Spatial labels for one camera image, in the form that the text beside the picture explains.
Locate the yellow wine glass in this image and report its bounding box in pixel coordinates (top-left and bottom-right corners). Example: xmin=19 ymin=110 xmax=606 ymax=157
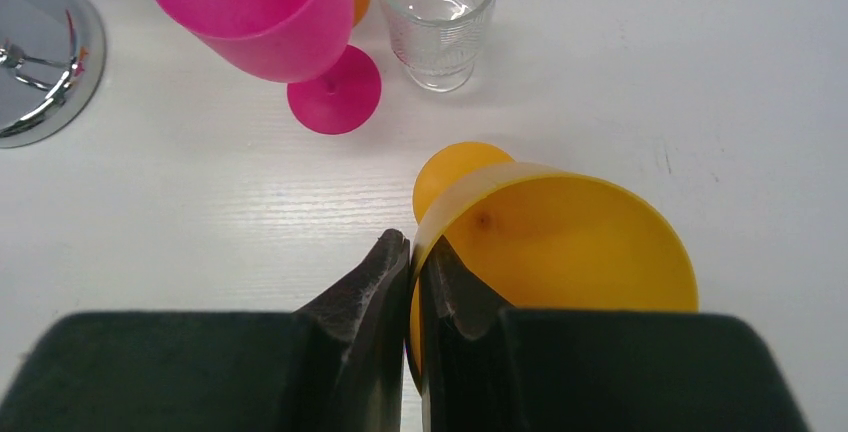
xmin=407 ymin=142 xmax=699 ymax=392

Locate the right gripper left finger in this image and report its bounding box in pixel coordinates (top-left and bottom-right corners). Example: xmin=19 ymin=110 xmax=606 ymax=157
xmin=1 ymin=229 xmax=411 ymax=431

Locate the clear patterned wine glass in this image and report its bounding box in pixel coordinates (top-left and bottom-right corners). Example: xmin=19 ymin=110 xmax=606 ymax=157
xmin=380 ymin=0 xmax=496 ymax=93

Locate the magenta wine glass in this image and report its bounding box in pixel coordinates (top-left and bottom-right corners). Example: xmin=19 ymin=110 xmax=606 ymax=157
xmin=155 ymin=0 xmax=382 ymax=135

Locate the chrome wine glass rack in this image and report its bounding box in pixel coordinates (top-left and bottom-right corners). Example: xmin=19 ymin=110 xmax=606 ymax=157
xmin=1 ymin=0 xmax=107 ymax=149

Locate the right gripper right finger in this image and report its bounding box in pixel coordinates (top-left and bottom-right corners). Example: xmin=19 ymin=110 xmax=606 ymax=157
xmin=419 ymin=239 xmax=808 ymax=431

